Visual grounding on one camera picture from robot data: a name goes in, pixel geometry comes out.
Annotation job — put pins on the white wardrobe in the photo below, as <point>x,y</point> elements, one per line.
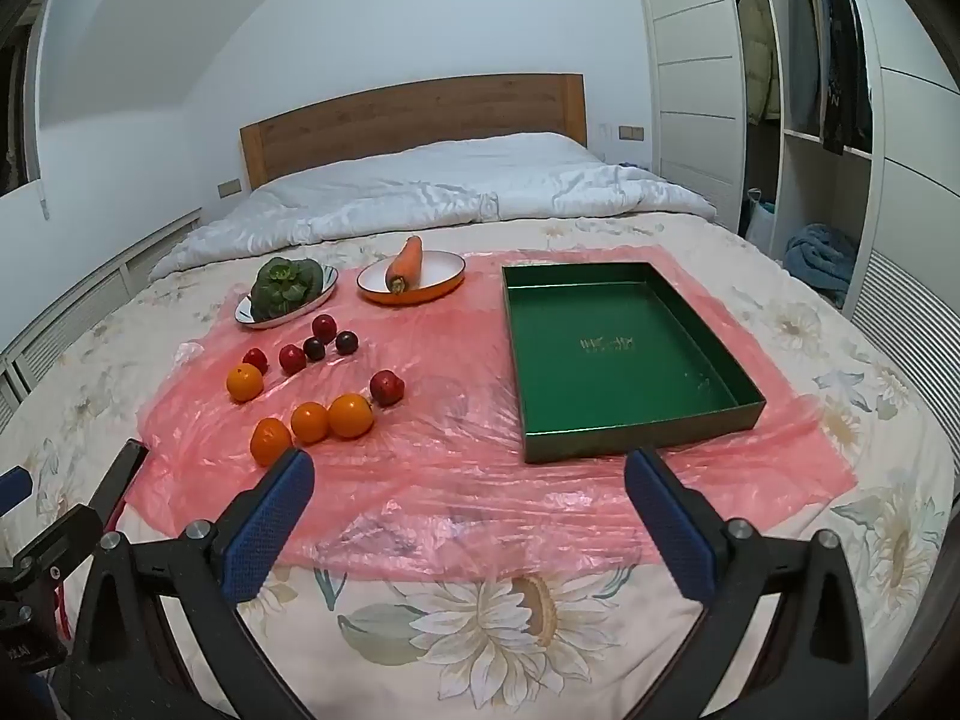
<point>690,90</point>

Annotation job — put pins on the wall switch panel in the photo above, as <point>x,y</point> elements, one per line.
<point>631,133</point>
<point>229,187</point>

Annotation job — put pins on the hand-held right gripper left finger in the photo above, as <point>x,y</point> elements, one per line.
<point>274,517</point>

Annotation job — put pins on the pink plastic sheet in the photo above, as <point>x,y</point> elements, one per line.
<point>450,480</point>

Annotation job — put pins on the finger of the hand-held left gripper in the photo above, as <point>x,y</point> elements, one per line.
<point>124,476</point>
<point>13,489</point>

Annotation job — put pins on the orange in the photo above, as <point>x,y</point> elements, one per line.
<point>271,442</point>
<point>350,415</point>
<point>244,382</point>
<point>310,421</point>

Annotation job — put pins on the white oval plate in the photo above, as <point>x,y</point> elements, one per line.
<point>322,281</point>

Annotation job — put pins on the white bag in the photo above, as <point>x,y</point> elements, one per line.
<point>761,221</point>

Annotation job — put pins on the dark hanging clothes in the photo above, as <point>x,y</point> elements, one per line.
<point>847,67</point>

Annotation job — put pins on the wooden headboard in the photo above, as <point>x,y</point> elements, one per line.
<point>412,112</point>

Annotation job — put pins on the white duvet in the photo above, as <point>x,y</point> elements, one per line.
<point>412,180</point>

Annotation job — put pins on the green leafy vegetable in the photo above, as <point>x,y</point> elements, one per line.
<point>285,286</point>

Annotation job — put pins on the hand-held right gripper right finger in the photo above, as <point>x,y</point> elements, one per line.
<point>667,517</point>

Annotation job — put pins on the white slatted radiator cover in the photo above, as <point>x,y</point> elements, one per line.
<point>90,292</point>

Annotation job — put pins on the cream puffer jacket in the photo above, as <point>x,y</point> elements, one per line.
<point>757,45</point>

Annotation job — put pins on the green rectangular tray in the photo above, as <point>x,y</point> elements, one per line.
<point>615,300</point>

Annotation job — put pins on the carrot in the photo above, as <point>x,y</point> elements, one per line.
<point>405,262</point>

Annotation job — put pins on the blue grey hanging garment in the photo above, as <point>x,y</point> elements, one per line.
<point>802,52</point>

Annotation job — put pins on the window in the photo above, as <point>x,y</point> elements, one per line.
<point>15,90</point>

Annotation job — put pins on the red tomato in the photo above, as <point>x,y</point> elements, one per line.
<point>387,388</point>

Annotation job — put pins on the blue folded towel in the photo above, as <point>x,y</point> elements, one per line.
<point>821,255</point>

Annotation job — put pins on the orange rimmed white bowl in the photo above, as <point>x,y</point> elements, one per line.
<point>439,277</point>

